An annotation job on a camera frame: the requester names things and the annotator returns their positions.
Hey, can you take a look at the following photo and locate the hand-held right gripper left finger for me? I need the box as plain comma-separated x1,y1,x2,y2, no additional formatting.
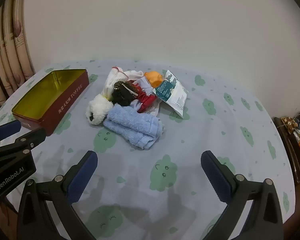
16,150,98,240

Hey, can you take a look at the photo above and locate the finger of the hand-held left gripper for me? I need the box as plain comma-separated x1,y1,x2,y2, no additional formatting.
0,119,22,141
0,127,47,158

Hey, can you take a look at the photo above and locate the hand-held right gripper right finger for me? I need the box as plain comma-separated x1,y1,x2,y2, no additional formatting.
201,150,284,240

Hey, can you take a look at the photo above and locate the red tin box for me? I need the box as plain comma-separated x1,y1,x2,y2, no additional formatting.
11,69,90,137

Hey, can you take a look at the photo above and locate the light blue towel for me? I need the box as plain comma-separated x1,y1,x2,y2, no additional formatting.
103,104,164,151

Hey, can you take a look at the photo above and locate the white towel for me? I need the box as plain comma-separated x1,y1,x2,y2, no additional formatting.
104,67,129,98

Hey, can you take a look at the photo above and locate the red and silver satin cloth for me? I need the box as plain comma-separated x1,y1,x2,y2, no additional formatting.
130,77,161,117

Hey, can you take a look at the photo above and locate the green cloud print tablecloth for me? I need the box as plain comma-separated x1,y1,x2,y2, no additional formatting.
0,59,297,240

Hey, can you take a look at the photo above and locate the beige patterned curtain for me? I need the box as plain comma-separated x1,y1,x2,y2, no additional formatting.
0,0,37,108

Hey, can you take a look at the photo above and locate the dark wooden shelf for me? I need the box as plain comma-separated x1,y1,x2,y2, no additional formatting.
274,111,300,184

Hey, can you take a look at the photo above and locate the black mesh scrunchie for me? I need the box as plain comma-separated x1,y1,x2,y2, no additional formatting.
112,81,139,106

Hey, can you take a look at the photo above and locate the white and teal packet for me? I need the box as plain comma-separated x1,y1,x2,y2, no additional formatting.
152,69,188,118

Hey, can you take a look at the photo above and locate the orange plush toy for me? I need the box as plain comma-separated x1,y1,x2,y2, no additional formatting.
144,71,164,89

